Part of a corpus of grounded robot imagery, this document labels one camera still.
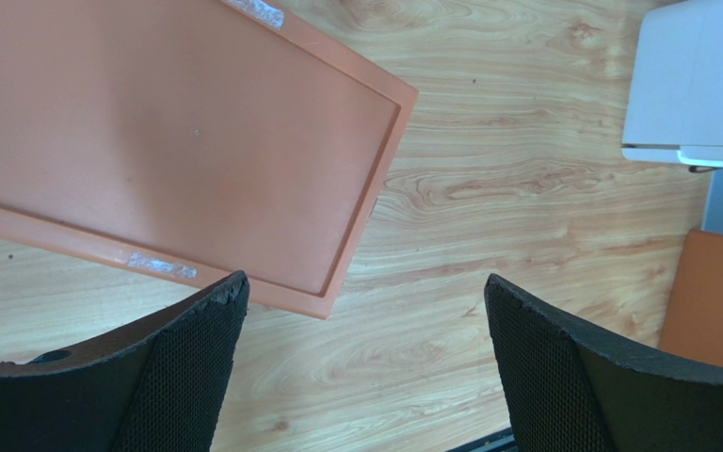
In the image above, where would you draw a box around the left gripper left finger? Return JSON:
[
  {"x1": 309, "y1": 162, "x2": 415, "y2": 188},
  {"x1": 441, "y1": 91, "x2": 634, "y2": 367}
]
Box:
[{"x1": 0, "y1": 271, "x2": 250, "y2": 451}]

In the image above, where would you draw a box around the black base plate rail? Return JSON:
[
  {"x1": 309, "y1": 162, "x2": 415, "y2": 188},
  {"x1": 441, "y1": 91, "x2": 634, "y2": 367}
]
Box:
[{"x1": 448, "y1": 428, "x2": 518, "y2": 452}]

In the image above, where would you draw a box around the orange drawer box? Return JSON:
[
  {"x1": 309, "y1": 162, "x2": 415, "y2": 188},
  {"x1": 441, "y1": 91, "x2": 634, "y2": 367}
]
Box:
[{"x1": 0, "y1": 1, "x2": 418, "y2": 318}]

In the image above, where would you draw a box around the white three-drawer cabinet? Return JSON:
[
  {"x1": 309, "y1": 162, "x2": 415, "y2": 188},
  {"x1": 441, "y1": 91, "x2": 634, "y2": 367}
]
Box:
[{"x1": 621, "y1": 1, "x2": 723, "y2": 172}]

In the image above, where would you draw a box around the orange ring binder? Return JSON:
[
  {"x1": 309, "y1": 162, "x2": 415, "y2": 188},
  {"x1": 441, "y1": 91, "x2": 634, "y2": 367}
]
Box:
[{"x1": 658, "y1": 230, "x2": 723, "y2": 367}]

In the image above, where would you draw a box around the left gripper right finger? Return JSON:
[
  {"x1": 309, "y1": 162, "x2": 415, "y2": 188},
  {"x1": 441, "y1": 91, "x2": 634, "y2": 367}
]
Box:
[{"x1": 484, "y1": 274, "x2": 723, "y2": 451}]

